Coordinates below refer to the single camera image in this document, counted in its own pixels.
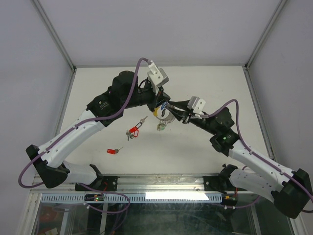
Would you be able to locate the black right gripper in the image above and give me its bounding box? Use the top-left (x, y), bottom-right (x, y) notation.
top-left (165, 99), bottom-right (218, 136)

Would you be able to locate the large grey keyring yellow handle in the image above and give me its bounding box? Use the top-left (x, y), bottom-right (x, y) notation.
top-left (153, 106), bottom-right (176, 126)

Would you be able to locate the black key tag with key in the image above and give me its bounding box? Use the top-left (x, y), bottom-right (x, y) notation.
top-left (161, 109), bottom-right (166, 117)

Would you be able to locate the blue key tag with key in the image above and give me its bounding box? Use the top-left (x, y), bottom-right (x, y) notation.
top-left (161, 102), bottom-right (167, 110)

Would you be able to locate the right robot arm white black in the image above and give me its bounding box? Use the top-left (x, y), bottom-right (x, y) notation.
top-left (165, 97), bottom-right (313, 219)

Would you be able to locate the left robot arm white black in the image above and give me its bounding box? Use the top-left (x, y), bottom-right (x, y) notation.
top-left (26, 69), bottom-right (170, 190)

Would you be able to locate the green key tag right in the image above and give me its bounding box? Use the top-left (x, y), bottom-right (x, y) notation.
top-left (156, 123), bottom-right (166, 131)

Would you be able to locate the red solid key tag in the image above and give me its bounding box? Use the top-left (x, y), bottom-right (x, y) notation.
top-left (129, 126), bottom-right (138, 133)

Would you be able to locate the red key tag white label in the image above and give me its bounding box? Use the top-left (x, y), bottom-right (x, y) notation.
top-left (131, 130), bottom-right (139, 138)

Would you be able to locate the red key tag with key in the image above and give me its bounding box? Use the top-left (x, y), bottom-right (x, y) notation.
top-left (107, 147), bottom-right (123, 155)

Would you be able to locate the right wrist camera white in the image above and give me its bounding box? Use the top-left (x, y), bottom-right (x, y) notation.
top-left (187, 96), bottom-right (206, 116)

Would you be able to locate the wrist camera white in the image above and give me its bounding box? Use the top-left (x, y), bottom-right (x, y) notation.
top-left (147, 60), bottom-right (169, 95)
top-left (187, 96), bottom-right (206, 116)

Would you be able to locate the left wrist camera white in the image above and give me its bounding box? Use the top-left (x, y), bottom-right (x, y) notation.
top-left (147, 60), bottom-right (169, 95)

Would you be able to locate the aluminium mounting rail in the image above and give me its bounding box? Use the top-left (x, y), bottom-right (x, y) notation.
top-left (31, 173), bottom-right (247, 192)

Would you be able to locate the grey slotted cable duct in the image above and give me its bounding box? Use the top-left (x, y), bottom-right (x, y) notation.
top-left (41, 192), bottom-right (222, 204)

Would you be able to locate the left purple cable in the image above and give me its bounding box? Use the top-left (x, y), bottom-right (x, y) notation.
top-left (17, 57), bottom-right (150, 216)

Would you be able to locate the purple cable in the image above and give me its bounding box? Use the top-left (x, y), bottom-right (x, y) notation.
top-left (201, 99), bottom-right (313, 212)
top-left (17, 57), bottom-right (150, 216)

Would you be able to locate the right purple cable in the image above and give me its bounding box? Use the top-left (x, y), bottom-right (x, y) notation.
top-left (201, 99), bottom-right (313, 212)

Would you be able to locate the right aluminium frame post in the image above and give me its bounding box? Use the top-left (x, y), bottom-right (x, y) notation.
top-left (245, 0), bottom-right (289, 70)

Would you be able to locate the aluminium frame post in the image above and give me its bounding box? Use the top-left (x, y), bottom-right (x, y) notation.
top-left (30, 0), bottom-right (76, 71)
top-left (245, 0), bottom-right (289, 70)

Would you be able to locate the left aluminium frame post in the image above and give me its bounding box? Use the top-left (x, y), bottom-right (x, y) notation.
top-left (30, 0), bottom-right (76, 71)

